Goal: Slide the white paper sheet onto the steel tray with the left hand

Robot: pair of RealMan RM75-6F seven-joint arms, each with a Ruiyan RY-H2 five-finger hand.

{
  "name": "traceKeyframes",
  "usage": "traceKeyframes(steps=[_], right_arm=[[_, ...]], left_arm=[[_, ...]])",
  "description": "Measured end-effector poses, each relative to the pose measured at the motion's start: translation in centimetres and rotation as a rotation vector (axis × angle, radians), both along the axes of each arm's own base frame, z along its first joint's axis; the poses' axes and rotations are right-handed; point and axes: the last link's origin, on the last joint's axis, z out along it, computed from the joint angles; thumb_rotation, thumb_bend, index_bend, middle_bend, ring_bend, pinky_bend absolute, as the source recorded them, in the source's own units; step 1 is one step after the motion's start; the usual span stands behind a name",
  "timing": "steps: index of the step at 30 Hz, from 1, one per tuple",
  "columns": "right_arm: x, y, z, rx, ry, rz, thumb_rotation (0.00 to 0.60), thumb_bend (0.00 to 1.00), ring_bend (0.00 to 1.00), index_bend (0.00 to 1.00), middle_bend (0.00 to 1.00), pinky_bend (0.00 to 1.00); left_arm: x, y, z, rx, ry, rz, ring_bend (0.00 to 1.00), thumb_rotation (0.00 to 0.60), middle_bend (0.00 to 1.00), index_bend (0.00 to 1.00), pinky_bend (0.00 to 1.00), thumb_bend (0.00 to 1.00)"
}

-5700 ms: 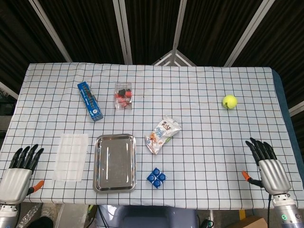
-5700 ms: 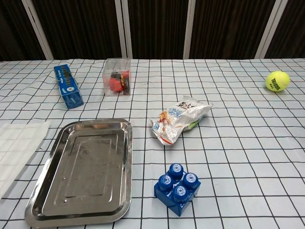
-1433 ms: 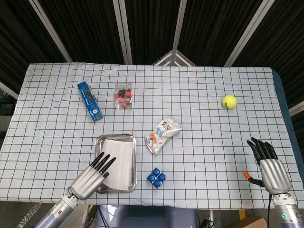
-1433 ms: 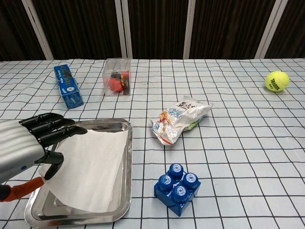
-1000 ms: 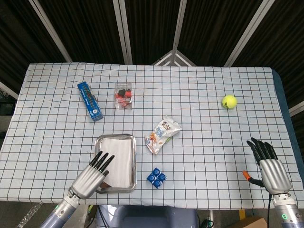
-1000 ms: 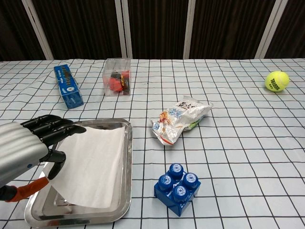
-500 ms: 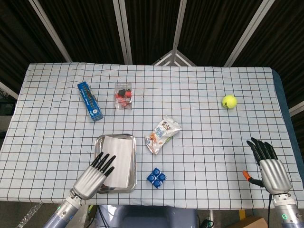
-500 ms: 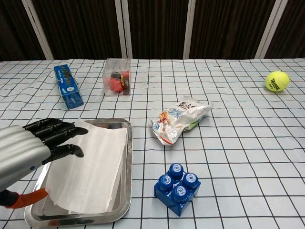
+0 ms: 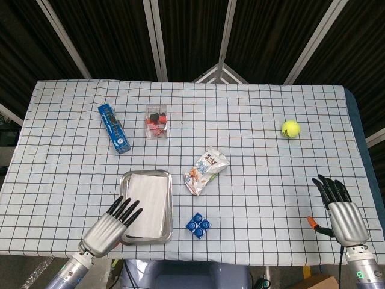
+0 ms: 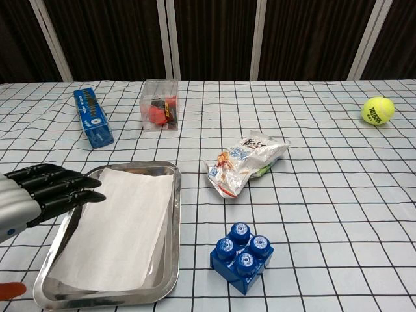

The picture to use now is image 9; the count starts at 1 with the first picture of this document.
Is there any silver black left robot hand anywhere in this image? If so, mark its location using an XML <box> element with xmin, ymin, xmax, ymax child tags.
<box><xmin>78</xmin><ymin>195</ymin><xmax>144</xmax><ymax>258</ymax></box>

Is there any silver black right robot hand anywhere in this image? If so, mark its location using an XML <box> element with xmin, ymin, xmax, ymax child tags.
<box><xmin>306</xmin><ymin>173</ymin><xmax>370</xmax><ymax>248</ymax></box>

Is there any metal tray with paper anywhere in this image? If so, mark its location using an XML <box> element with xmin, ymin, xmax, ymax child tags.
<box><xmin>119</xmin><ymin>169</ymin><xmax>174</xmax><ymax>245</ymax></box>

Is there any white black-grid tablecloth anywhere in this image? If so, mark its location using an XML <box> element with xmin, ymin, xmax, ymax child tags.
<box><xmin>0</xmin><ymin>79</ymin><xmax>377</xmax><ymax>267</ymax></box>

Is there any brown cardboard box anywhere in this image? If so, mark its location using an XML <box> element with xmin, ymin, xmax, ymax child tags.
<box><xmin>296</xmin><ymin>273</ymin><xmax>340</xmax><ymax>289</ymax></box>

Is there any grey-blue robot torso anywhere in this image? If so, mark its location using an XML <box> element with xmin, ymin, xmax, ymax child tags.
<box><xmin>120</xmin><ymin>259</ymin><xmax>252</xmax><ymax>289</ymax></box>

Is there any blue four-stud building block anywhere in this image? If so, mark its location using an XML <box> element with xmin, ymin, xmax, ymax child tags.
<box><xmin>185</xmin><ymin>212</ymin><xmax>212</xmax><ymax>240</ymax></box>

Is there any blue table edge padding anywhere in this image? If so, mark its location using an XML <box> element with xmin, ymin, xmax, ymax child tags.
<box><xmin>344</xmin><ymin>87</ymin><xmax>377</xmax><ymax>193</ymax></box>

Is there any long blue cardboard box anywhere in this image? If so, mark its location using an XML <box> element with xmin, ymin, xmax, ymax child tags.
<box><xmin>97</xmin><ymin>103</ymin><xmax>132</xmax><ymax>155</ymax></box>

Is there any yellow-green tennis ball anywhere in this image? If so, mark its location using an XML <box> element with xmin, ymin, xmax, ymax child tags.
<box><xmin>281</xmin><ymin>119</ymin><xmax>301</xmax><ymax>138</ymax></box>

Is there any white crinkled snack bag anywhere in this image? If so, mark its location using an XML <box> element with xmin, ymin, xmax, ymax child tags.
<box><xmin>183</xmin><ymin>146</ymin><xmax>231</xmax><ymax>197</ymax></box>

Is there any clear plastic box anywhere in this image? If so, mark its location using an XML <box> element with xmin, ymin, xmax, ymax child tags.
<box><xmin>145</xmin><ymin>104</ymin><xmax>169</xmax><ymax>140</ymax></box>

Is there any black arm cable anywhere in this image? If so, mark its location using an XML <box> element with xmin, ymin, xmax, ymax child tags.
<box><xmin>338</xmin><ymin>245</ymin><xmax>345</xmax><ymax>289</ymax></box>

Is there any white floor rail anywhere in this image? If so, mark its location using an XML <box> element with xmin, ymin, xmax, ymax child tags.
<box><xmin>0</xmin><ymin>103</ymin><xmax>24</xmax><ymax>126</ymax></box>
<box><xmin>365</xmin><ymin>128</ymin><xmax>385</xmax><ymax>148</ymax></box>

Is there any white partition post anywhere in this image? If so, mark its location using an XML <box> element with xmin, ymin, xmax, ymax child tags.
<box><xmin>283</xmin><ymin>0</ymin><xmax>350</xmax><ymax>85</ymax></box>
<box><xmin>218</xmin><ymin>0</ymin><xmax>238</xmax><ymax>66</ymax></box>
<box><xmin>36</xmin><ymin>0</ymin><xmax>92</xmax><ymax>79</ymax></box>
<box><xmin>142</xmin><ymin>0</ymin><xmax>168</xmax><ymax>81</ymax></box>

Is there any white metal frame stand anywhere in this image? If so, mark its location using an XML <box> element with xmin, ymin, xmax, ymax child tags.
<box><xmin>191</xmin><ymin>61</ymin><xmax>249</xmax><ymax>85</ymax></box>

